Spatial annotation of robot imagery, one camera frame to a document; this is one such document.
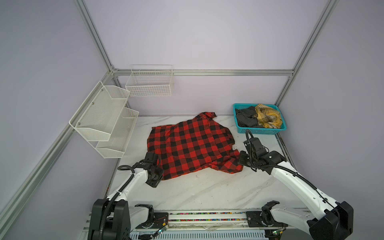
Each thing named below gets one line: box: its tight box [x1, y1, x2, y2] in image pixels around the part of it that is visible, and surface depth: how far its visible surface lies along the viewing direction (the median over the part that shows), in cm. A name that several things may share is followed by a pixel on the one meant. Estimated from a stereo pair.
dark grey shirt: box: [235, 106, 259, 128], surface depth 109 cm
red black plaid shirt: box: [147, 112, 243, 180], surface depth 103 cm
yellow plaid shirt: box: [253, 103, 283, 129], surface depth 107 cm
